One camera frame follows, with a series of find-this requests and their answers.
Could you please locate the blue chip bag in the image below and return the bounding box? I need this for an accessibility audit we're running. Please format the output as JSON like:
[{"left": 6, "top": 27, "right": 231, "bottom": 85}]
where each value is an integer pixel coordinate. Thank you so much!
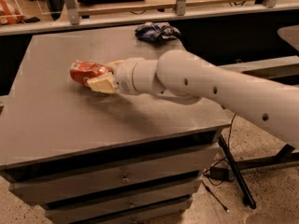
[{"left": 135, "top": 22, "right": 181, "bottom": 43}]

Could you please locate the bottom grey drawer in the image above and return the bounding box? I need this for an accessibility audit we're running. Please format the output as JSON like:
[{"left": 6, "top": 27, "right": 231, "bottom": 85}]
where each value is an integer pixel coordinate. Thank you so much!
[{"left": 72, "top": 196, "right": 192, "bottom": 224}]

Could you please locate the red coke can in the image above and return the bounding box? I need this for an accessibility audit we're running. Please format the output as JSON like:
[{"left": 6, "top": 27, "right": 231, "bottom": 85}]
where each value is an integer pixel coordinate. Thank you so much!
[{"left": 69, "top": 61, "right": 109, "bottom": 87}]

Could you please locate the black power adapter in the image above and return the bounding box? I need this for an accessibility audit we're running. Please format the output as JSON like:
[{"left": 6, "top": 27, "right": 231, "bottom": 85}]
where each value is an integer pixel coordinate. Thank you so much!
[{"left": 209, "top": 167, "right": 230, "bottom": 181}]

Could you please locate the top grey drawer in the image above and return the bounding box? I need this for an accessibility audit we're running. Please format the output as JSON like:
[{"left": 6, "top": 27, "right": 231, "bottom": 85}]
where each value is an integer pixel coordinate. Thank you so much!
[{"left": 9, "top": 143, "right": 219, "bottom": 205}]

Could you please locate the orange object on shelf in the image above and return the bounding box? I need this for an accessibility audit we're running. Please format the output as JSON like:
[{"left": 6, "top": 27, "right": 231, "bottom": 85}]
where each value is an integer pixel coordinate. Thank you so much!
[{"left": 0, "top": 0, "right": 24, "bottom": 25}]

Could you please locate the grey drawer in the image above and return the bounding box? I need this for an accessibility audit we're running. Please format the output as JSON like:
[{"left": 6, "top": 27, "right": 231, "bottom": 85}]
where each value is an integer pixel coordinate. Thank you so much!
[
  {"left": 9, "top": 143, "right": 219, "bottom": 205},
  {"left": 43, "top": 175, "right": 203, "bottom": 222},
  {"left": 72, "top": 196, "right": 192, "bottom": 224}
]

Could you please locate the black metal stand leg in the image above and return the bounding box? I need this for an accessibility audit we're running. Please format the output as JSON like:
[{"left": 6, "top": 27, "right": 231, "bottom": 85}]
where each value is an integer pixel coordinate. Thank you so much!
[{"left": 218, "top": 135, "right": 299, "bottom": 209}]

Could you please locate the grey drawer cabinet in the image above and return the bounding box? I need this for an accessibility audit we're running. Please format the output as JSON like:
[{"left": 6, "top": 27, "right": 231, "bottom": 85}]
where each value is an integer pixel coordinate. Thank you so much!
[{"left": 0, "top": 24, "right": 231, "bottom": 224}]

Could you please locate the middle grey drawer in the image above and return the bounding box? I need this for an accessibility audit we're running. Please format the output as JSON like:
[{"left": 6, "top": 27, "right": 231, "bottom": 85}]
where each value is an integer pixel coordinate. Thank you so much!
[{"left": 43, "top": 175, "right": 203, "bottom": 222}]

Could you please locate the grey metal railing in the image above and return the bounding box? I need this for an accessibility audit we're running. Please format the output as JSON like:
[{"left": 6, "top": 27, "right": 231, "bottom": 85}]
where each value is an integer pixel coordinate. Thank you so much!
[{"left": 0, "top": 0, "right": 298, "bottom": 36}]

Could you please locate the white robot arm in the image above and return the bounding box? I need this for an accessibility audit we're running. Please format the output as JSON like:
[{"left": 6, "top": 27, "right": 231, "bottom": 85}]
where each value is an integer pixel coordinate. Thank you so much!
[{"left": 87, "top": 50, "right": 299, "bottom": 149}]

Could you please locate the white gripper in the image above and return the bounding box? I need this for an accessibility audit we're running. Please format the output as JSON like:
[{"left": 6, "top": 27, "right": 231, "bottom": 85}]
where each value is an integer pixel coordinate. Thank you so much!
[{"left": 87, "top": 58, "right": 165, "bottom": 95}]

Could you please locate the black cable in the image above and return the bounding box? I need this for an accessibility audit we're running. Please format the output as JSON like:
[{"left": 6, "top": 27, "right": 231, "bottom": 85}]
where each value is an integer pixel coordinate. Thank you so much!
[{"left": 202, "top": 114, "right": 237, "bottom": 213}]

